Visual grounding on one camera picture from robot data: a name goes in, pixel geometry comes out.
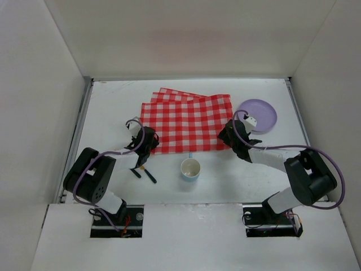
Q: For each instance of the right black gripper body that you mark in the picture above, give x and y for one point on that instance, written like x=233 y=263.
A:
x=229 y=135

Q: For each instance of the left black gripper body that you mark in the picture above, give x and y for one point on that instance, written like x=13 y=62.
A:
x=141 y=153

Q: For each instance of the red white checkered cloth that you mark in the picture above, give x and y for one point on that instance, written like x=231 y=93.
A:
x=185 y=124

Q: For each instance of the lilac round plate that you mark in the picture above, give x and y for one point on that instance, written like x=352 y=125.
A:
x=264 y=114

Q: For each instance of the light blue mug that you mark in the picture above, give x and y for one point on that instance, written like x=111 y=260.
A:
x=190 y=168

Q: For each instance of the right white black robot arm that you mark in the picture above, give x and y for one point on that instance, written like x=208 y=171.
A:
x=308 y=175

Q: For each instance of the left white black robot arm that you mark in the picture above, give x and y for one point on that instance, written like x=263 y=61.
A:
x=91 y=173

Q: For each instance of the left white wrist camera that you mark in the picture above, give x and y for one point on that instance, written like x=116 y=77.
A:
x=134 y=126

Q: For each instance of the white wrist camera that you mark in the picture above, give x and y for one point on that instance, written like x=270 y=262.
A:
x=250 y=123
x=134 y=126

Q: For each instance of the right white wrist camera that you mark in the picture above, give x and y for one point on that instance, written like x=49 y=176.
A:
x=250 y=123

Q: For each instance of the gold knife teal handle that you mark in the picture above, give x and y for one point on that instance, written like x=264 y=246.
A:
x=151 y=177

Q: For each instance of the gold fork teal handle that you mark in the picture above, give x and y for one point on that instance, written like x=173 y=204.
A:
x=136 y=173

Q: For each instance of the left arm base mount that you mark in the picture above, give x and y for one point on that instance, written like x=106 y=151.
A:
x=129 y=224

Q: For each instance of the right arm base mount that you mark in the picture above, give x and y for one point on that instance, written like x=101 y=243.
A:
x=261 y=222

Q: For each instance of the aluminium table edge rail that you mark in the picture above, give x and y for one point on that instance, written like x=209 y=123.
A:
x=297 y=110

